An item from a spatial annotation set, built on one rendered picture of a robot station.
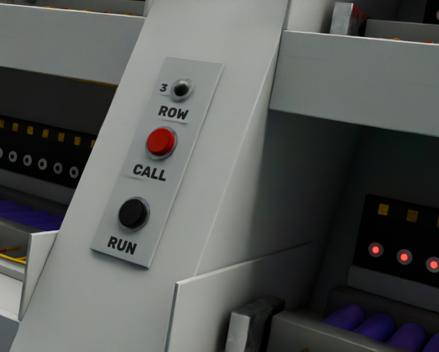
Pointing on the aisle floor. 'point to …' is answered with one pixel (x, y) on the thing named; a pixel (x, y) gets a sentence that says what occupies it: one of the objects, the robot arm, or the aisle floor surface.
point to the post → (195, 183)
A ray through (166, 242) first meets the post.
